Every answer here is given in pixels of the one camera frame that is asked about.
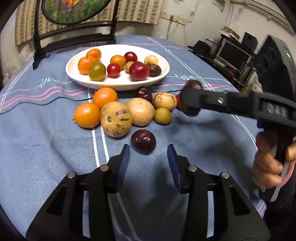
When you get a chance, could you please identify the small red fruit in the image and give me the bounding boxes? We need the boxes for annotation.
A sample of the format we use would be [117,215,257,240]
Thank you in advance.
[175,94,182,110]

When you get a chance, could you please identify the dark purple plum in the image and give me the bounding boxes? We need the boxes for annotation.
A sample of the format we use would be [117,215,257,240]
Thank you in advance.
[131,129,157,155]

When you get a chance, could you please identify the large speckled pepino melon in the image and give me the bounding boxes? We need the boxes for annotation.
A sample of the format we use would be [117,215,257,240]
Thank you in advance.
[100,101,132,138]

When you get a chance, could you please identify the right hand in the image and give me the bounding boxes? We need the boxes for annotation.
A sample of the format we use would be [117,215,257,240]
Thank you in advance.
[252,132,295,189]

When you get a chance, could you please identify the small yellow-green fruit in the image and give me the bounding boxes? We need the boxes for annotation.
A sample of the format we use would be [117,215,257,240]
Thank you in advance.
[154,108,172,125]

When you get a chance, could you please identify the dark passion fruit on plate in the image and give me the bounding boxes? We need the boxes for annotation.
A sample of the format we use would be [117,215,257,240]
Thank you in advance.
[147,62,162,77]

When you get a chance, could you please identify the dark red plum on cloth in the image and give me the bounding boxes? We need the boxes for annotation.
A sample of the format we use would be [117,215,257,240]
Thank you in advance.
[137,87,152,102]

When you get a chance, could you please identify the pale yellow round fruit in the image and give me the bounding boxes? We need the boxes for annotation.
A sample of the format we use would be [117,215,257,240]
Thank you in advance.
[126,97,155,126]

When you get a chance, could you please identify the black speaker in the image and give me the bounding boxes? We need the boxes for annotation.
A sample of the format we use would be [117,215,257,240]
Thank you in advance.
[254,35,295,101]

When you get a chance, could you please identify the pale yellow fruit on plate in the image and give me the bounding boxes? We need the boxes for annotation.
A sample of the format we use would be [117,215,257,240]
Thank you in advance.
[144,55,159,65]

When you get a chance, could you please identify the large red plum on plate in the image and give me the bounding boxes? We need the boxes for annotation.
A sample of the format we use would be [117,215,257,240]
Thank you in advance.
[129,62,150,82]

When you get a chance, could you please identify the computer monitor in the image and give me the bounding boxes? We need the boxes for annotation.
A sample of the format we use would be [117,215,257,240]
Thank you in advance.
[216,38,251,71]

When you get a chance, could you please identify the white oval plate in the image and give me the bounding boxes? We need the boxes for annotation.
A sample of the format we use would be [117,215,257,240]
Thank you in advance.
[65,44,170,91]

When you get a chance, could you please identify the small yellow fruit on plate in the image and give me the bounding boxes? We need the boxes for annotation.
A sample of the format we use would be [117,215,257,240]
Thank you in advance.
[125,61,134,74]

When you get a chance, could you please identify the red plum on plate back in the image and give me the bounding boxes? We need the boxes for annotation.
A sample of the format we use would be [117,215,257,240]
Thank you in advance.
[124,52,137,63]

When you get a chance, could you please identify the small orange on plate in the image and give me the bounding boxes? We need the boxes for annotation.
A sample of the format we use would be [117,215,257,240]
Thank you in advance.
[110,55,126,70]

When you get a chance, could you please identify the small red plum on plate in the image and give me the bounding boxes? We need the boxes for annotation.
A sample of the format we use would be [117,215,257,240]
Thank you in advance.
[107,63,121,78]

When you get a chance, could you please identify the beige checked curtain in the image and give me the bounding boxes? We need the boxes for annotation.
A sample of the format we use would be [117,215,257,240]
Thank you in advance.
[15,1,164,46]

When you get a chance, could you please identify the green tomato on plate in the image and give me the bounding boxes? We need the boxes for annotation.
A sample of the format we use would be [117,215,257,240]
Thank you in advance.
[88,62,106,81]

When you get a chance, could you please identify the orange on plate back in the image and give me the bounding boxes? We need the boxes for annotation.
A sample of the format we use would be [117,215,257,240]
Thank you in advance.
[86,48,101,61]

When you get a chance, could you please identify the round goldfish screen on stand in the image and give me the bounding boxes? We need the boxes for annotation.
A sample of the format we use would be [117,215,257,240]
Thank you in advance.
[33,0,119,70]

